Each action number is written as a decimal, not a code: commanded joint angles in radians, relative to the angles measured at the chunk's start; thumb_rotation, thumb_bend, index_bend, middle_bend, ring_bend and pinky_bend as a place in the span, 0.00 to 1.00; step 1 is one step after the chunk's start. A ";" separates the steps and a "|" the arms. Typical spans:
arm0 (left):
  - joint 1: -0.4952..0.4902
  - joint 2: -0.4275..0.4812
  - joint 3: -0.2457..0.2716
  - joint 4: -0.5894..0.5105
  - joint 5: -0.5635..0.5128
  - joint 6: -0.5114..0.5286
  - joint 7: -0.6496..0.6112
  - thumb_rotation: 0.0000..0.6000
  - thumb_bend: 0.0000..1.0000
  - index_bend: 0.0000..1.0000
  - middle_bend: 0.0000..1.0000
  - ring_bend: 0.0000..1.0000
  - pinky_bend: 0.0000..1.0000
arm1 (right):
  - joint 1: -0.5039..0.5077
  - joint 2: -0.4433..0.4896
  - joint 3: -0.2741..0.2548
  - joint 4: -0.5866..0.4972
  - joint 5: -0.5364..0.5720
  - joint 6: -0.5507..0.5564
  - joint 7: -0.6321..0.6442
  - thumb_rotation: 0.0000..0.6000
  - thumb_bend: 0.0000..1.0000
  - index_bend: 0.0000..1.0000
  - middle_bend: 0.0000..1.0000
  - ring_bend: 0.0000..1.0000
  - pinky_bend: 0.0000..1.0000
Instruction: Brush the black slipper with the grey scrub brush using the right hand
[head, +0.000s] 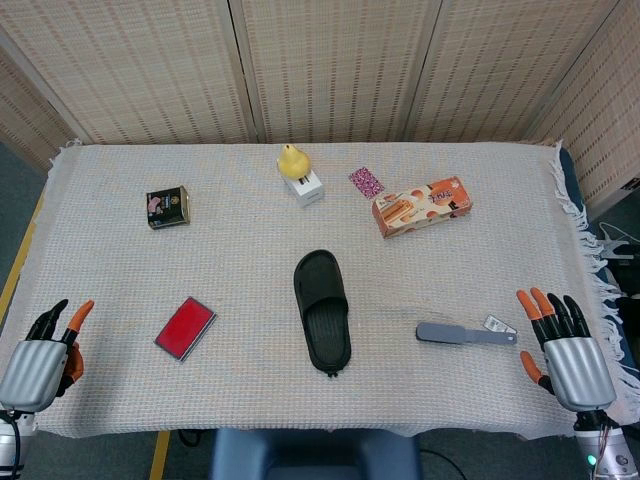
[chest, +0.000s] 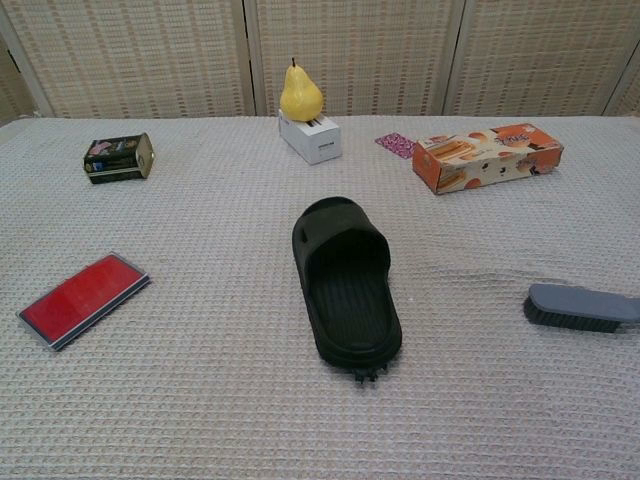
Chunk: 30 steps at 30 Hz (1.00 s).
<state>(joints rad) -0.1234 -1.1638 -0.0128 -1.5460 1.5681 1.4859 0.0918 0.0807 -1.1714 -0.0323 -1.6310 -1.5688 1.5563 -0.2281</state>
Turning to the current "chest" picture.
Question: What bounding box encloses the yellow pear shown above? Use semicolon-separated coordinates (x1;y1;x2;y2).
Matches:
279;57;325;123

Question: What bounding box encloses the woven folding screen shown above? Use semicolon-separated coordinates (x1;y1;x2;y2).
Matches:
0;0;640;127

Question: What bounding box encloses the orange snack box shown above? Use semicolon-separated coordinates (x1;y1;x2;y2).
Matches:
411;123;565;196

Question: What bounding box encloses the dark rectangular tin can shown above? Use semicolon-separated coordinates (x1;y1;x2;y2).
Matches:
82;131;156;185

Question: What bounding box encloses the beige waffle tablecloth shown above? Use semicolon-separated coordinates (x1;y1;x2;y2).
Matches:
0;115;640;480

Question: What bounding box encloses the red flat case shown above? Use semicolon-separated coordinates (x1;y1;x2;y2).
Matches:
17;252;153;352

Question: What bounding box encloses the small white cardboard box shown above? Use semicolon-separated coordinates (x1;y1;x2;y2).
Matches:
277;108;343;166

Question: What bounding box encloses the pink patterned card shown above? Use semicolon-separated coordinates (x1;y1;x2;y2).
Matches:
374;131;418;160

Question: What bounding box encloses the grey cleaning brush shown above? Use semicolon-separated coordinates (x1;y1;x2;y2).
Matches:
523;283;640;335

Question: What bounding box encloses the black rubber slipper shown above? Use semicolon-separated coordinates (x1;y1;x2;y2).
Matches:
291;196;404;388

